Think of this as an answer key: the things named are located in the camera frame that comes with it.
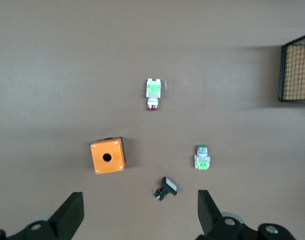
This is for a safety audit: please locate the red push button switch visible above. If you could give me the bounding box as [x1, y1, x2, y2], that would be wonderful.
[145, 77, 162, 112]

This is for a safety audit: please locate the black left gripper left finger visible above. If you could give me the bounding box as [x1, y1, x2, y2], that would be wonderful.
[6, 191, 85, 240]

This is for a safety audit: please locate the orange button enclosure box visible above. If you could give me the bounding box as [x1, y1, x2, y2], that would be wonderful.
[90, 136, 127, 176]

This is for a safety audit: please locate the green push button switch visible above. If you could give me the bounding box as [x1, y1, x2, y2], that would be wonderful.
[193, 144, 212, 172]

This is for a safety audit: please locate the black rectangular white-faced switch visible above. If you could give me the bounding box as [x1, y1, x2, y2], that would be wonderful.
[152, 176, 179, 202]

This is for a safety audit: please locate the wooden tray with wire sides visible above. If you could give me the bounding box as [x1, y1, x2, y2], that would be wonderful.
[278, 31, 305, 102]

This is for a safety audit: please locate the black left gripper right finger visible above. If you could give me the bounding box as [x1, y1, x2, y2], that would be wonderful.
[195, 189, 259, 240]

